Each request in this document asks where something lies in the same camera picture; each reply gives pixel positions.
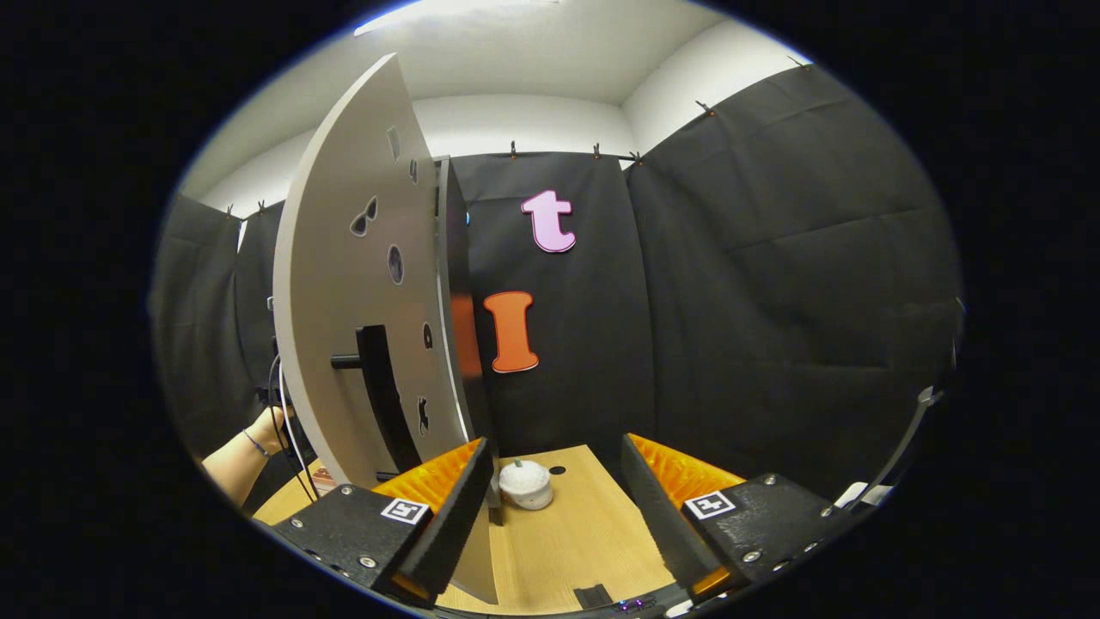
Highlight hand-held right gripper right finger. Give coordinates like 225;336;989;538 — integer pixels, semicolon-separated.
620;432;860;603

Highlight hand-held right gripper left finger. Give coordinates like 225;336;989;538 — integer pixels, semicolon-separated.
271;437;499;611

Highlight black cabinet door handle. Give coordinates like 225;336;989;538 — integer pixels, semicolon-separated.
331;324;424;474

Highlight dark grey cabinet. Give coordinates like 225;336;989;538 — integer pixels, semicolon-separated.
432;155;504;527

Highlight beige cabinet door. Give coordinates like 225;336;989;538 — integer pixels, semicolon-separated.
272;53;501;604

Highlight white round lidded jar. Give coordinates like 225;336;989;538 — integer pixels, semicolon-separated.
498;458;553;511

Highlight black backdrop cloth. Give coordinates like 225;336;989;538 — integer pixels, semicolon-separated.
150;64;963;508

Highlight thin white cable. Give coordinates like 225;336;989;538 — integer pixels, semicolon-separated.
277;357;321;504

